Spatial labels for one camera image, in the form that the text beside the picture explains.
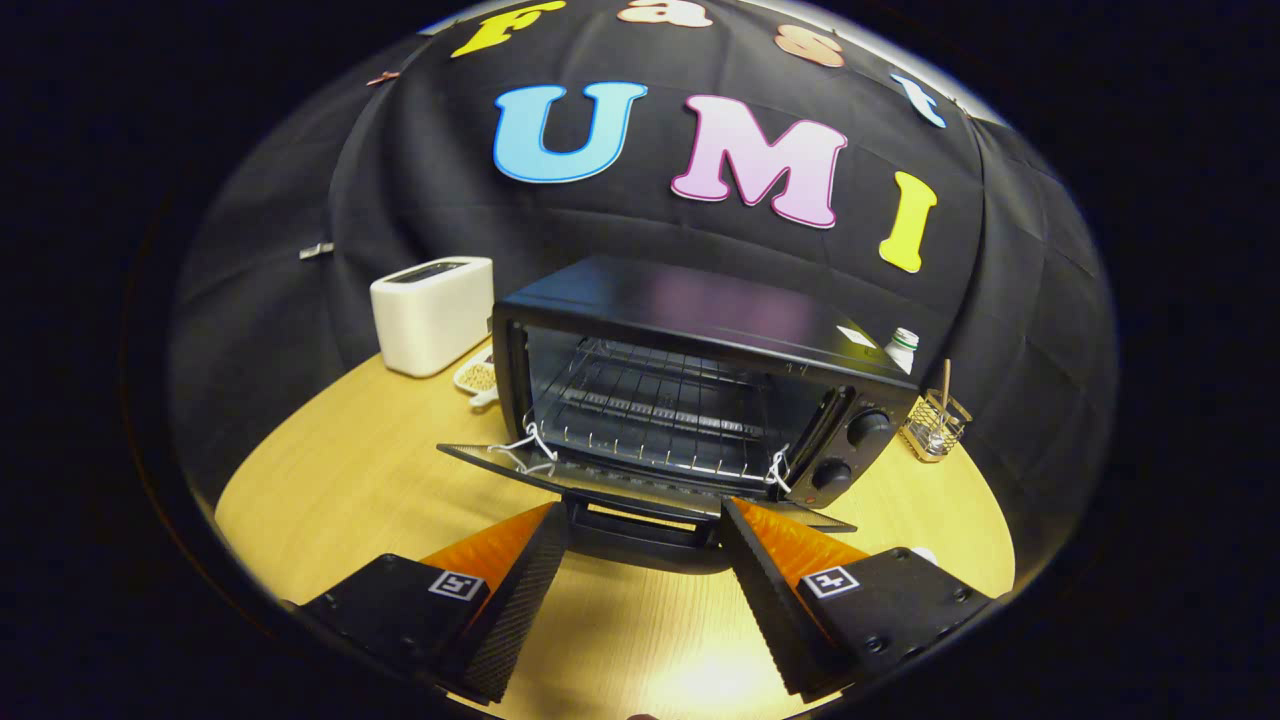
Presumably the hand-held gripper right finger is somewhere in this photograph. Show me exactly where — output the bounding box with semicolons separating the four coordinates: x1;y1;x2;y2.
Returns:
720;497;1001;702

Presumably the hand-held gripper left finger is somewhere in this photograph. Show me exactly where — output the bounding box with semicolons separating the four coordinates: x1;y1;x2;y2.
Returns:
285;502;572;705

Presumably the black toaster oven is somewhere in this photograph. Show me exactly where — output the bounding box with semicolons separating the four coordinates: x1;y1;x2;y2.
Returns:
437;255;921;574

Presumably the white bread toaster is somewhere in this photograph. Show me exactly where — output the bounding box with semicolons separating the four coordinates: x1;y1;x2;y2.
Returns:
370;257;495;378

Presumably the small dish of beans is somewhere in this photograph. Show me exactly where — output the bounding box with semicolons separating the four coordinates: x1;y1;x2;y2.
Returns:
453;345;499;410

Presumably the black backdrop cloth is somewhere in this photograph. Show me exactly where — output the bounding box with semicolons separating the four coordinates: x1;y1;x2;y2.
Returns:
170;0;1118;521

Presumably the metal oven wire rack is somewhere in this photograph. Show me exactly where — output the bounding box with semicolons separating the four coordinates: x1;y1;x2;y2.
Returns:
530;338;801;481

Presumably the wire basket holder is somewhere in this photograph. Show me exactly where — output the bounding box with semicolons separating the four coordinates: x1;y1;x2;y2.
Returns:
900;390;973;463

